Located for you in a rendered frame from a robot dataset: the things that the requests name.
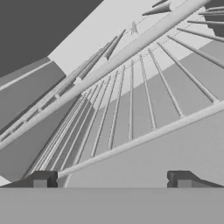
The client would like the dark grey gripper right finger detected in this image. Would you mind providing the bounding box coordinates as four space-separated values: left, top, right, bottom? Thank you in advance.
166 170 224 189

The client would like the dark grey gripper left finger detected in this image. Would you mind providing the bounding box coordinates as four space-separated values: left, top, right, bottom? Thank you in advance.
1 170 59 189

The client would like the grey toaster oven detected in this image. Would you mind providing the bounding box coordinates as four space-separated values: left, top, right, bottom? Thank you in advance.
0 0 224 189

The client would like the grey wire oven rack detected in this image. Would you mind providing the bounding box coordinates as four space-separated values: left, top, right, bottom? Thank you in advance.
0 0 224 179
0 28 127 142

